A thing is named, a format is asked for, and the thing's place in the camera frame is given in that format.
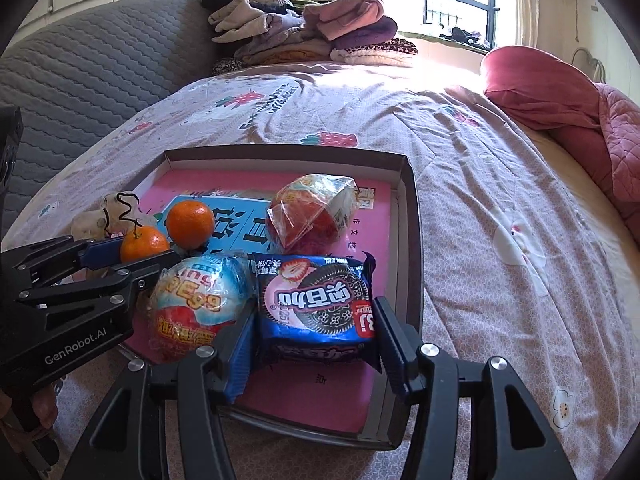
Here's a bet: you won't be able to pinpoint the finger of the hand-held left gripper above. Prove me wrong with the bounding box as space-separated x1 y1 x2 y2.
0 235 126 287
20 249 182 311

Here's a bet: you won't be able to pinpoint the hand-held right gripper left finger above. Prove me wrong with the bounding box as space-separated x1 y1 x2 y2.
60 312 258 480

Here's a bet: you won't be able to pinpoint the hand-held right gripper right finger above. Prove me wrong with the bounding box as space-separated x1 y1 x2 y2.
372 296 578 480

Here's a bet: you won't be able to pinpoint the mandarin orange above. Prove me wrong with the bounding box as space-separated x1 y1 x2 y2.
120 226 171 263
166 200 216 250

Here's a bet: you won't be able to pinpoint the colourful snack bag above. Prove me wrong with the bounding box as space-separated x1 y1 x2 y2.
149 255 256 363
265 173 358 256

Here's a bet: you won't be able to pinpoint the blue cookie packet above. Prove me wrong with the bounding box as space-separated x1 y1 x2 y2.
252 251 383 373

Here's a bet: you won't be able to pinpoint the shallow grey cardboard box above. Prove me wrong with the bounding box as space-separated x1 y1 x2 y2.
117 146 426 451

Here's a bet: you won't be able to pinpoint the person's left hand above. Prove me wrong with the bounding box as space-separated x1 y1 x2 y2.
0 382 61 468

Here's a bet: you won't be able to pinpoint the strawberry print bed sheet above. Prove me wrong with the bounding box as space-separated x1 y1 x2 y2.
0 60 640 480

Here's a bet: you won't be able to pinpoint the grey quilted headboard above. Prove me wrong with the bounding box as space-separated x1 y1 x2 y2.
0 0 223 241

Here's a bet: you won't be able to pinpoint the pile of folded clothes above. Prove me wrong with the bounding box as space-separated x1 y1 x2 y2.
201 0 418 76

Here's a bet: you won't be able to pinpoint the pink quilt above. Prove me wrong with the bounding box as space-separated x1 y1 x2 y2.
550 82 640 231

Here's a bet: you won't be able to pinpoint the pink pillow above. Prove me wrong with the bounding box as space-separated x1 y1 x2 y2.
481 46 603 133

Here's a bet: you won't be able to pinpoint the dark clothes on windowsill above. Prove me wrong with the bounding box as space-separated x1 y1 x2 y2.
440 27 491 46

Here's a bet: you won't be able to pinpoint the white cable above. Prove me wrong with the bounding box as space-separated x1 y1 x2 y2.
572 47 608 83

